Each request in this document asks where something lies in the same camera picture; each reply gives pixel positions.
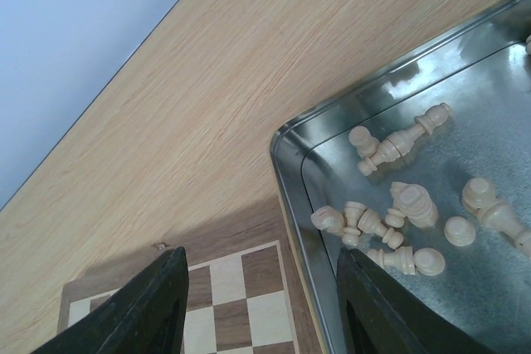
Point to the light bishop chess piece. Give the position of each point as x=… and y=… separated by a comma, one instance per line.
x=398, y=144

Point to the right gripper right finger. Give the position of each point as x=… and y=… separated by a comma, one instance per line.
x=379, y=315

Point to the light pawn chess piece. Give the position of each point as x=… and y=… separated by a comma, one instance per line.
x=365, y=144

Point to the light pawn lying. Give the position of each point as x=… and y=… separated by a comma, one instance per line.
x=426, y=261

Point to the light king chess piece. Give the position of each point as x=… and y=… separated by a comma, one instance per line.
x=480, y=200

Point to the light rook chess piece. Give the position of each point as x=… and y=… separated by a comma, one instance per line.
x=415, y=203

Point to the wooden chess board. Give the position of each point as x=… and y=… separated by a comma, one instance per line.
x=245, y=293

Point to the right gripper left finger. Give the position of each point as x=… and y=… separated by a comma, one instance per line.
x=145, y=316

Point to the gold tin tray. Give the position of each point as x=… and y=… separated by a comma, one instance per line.
x=481, y=69

